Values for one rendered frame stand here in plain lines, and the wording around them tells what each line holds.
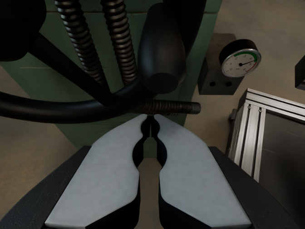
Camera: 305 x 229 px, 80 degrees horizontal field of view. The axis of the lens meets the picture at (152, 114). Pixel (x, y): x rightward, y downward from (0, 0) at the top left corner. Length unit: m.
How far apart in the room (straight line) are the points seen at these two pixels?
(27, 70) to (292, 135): 0.92
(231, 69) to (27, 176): 0.96
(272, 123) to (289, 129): 0.07
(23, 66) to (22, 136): 0.72
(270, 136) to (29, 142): 1.12
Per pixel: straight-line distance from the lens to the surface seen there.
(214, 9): 0.36
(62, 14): 0.23
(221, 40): 0.47
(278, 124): 0.93
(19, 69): 0.51
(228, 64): 0.35
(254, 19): 1.95
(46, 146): 1.09
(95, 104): 0.22
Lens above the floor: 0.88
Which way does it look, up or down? 58 degrees down
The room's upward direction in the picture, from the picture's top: 1 degrees clockwise
